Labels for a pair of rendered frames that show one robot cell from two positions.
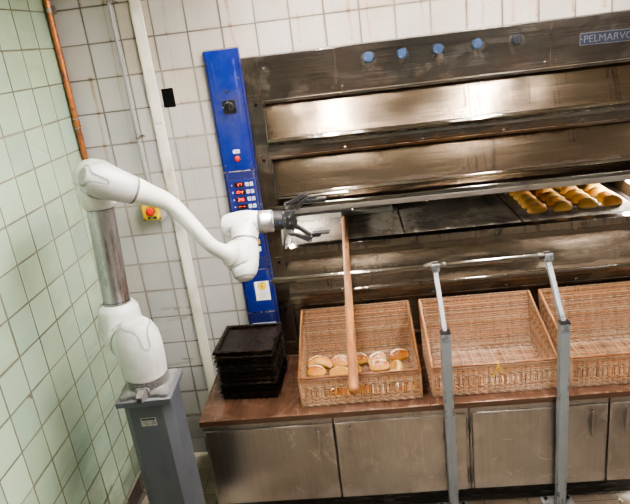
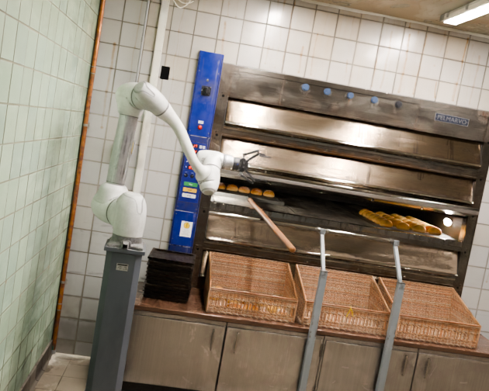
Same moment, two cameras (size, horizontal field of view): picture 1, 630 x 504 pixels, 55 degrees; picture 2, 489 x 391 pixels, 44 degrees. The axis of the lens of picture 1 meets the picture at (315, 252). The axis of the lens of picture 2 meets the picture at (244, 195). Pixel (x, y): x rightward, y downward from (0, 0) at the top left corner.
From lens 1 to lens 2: 1.44 m
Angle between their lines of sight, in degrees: 17
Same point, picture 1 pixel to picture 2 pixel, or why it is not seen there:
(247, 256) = (214, 177)
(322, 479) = (204, 373)
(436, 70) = (345, 108)
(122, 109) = (129, 70)
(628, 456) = not seen: outside the picture
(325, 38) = (282, 67)
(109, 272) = (121, 160)
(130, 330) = (133, 197)
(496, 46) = (385, 105)
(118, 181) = (159, 97)
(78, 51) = (113, 23)
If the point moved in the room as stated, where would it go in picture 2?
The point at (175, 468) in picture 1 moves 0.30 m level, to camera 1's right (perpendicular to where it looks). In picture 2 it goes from (126, 309) to (185, 316)
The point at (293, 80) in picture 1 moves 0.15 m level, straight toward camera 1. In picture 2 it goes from (253, 87) to (257, 86)
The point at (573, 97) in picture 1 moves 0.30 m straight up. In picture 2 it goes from (425, 150) to (434, 107)
